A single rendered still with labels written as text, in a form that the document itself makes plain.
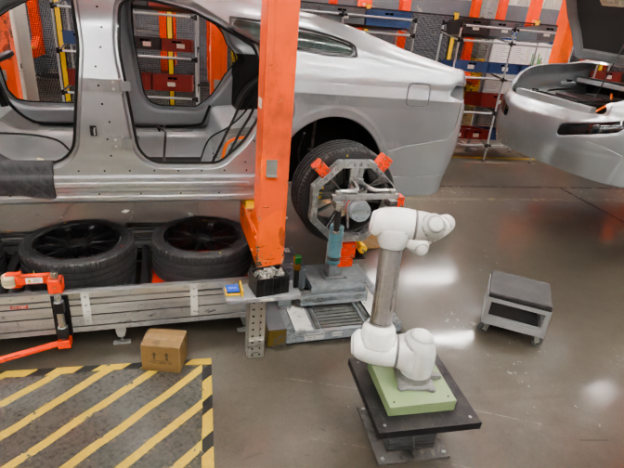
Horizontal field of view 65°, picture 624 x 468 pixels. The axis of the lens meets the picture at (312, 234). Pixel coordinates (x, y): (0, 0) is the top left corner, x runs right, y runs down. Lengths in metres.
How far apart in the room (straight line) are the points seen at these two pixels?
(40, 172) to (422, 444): 2.58
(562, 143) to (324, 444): 3.48
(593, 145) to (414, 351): 3.08
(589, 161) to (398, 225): 3.07
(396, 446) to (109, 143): 2.30
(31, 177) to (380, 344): 2.19
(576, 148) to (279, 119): 3.05
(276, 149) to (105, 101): 1.05
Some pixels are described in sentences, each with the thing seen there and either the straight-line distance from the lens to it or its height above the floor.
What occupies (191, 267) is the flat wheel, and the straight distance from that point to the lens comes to 3.09.
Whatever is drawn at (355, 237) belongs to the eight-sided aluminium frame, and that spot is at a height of 0.61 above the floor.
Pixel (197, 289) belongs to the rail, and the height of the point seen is 0.36.
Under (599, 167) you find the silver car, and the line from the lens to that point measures 4.95.
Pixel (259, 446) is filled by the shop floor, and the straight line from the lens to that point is 2.59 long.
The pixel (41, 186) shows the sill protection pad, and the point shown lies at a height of 0.86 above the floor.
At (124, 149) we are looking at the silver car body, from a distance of 3.16.
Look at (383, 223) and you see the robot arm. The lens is 2.09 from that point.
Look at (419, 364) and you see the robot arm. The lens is 2.35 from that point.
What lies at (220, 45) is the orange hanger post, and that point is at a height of 1.51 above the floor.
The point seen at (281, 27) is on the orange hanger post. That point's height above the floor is 1.85.
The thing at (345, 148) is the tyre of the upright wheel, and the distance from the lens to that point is 3.06.
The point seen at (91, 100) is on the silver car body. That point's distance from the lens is 3.12.
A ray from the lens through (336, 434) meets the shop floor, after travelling 2.68.
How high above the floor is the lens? 1.95
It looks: 25 degrees down
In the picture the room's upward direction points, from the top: 5 degrees clockwise
